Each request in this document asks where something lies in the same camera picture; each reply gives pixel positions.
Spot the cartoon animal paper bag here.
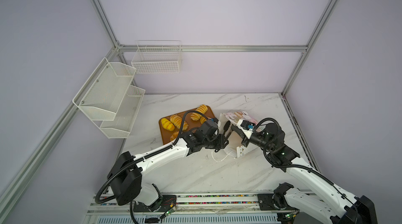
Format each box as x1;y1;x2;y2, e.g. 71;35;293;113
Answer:
218;111;258;159

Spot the ridged long fake bread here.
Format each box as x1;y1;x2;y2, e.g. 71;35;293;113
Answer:
191;105;208;121

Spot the yellow fake bread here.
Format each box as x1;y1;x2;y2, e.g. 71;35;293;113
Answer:
161;118;175;131
170;114;188;131
200;117;207;124
170;131;179;142

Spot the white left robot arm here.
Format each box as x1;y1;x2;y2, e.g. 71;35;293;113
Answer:
96;120;229;206

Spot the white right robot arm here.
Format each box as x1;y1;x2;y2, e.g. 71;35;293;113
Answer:
231;118;378;224

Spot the brown plastic tray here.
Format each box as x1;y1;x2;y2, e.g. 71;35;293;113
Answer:
158;106;216;144

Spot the white mesh lower shelf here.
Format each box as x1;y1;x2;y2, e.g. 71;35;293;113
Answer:
100;85;145;139

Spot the white mesh shelf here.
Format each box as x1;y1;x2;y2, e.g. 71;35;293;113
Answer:
100;85;145;139
72;58;136;121

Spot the white mesh upper shelf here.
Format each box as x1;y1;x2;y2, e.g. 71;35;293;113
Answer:
72;58;136;121

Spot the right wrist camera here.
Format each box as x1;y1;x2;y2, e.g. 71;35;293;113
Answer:
236;119;256;140

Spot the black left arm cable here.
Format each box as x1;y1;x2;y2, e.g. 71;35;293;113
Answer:
95;110;210;224

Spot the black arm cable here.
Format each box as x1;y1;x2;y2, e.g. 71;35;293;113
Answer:
95;110;210;224
252;117;359;209

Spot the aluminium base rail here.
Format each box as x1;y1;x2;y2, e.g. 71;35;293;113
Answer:
82;190;334;224

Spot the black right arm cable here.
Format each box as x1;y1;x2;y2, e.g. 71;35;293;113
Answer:
252;117;359;209

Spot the white wire basket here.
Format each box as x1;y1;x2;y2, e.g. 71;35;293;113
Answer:
131;40;182;74

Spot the aluminium frame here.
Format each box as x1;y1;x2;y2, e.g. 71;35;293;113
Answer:
0;0;356;212

